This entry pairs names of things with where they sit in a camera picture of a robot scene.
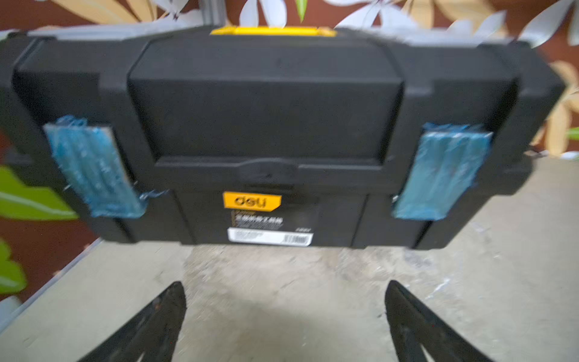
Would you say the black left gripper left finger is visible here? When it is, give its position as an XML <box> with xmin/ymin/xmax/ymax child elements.
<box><xmin>81</xmin><ymin>281</ymin><xmax>186</xmax><ymax>361</ymax></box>

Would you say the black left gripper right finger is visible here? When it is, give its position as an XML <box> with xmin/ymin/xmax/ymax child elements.
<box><xmin>384</xmin><ymin>280</ymin><xmax>490</xmax><ymax>361</ymax></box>

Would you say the black toolbox yellow handle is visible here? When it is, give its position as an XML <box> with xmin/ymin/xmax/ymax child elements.
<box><xmin>1</xmin><ymin>27</ymin><xmax>565</xmax><ymax>250</ymax></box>

